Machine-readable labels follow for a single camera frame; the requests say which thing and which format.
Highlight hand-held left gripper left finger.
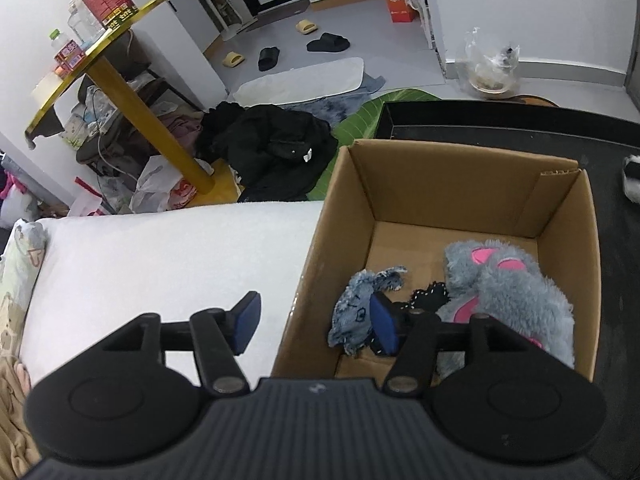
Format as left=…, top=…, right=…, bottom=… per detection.
left=97, top=290, right=262, bottom=396

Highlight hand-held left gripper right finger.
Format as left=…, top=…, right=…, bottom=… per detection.
left=369, top=291, right=541, bottom=396

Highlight blue denim cloth piece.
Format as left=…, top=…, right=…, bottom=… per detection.
left=327, top=266, right=408, bottom=358

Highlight black dotted cloth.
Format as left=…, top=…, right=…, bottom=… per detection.
left=367, top=280, right=451, bottom=356

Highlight grey pink fluffy slippers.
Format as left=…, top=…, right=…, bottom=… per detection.
left=435, top=240, right=576, bottom=376

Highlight brown cardboard box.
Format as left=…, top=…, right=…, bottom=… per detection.
left=270, top=137, right=601, bottom=386

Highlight white fluffy blanket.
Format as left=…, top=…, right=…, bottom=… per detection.
left=20, top=200, right=326, bottom=386

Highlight white red printed plastic bag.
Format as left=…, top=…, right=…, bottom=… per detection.
left=129, top=155, right=198, bottom=213

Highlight black jacket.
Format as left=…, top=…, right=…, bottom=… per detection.
left=195, top=101, right=341, bottom=203

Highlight green leaf shaped mat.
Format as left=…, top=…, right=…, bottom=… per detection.
left=305, top=87, right=441, bottom=201

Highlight gold round table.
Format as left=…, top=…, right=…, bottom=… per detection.
left=24, top=0, right=246, bottom=203

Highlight grey blue rug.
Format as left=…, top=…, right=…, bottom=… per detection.
left=287, top=72, right=387, bottom=126

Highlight pastel patterned pillow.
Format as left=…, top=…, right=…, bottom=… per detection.
left=0, top=217, right=51, bottom=356

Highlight black rimmed table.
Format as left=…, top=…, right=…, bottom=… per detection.
left=372, top=100, right=640, bottom=466

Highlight white floor mat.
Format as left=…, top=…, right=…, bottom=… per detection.
left=234, top=56, right=365, bottom=107

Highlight beige blanket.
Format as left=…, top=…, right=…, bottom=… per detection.
left=0, top=350, right=43, bottom=480

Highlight black slipper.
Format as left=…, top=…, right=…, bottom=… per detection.
left=257, top=46, right=281, bottom=72
left=306, top=32, right=351, bottom=53

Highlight pink plush toy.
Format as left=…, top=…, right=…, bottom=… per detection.
left=0, top=167, right=28, bottom=201

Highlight clear plastic bag with bowl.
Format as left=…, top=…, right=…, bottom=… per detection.
left=464, top=27, right=521, bottom=101

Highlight dark chair with clutter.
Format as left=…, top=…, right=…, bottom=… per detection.
left=75, top=30, right=166, bottom=171

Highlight small white plush toy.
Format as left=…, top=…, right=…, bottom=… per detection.
left=621, top=154, right=640, bottom=203

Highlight white low cabinet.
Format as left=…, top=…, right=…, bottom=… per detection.
left=170, top=0, right=223, bottom=56

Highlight clear plastic jar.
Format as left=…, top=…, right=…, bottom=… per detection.
left=67, top=0, right=101, bottom=46

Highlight red box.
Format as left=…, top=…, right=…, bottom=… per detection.
left=82, top=0, right=138, bottom=28

